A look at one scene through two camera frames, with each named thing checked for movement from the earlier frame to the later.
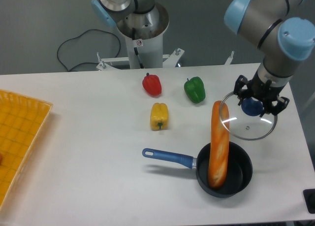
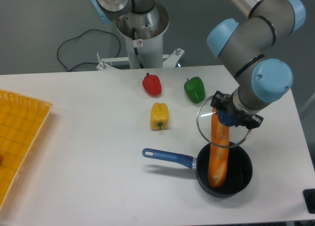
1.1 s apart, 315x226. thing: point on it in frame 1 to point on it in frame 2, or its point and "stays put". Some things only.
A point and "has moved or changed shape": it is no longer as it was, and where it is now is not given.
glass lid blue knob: (243, 121) has moved or changed shape
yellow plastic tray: (22, 118) stays put
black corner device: (309, 195) stays put
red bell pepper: (152, 85) stays put
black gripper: (267, 93) to (229, 106)
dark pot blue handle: (239, 170) stays put
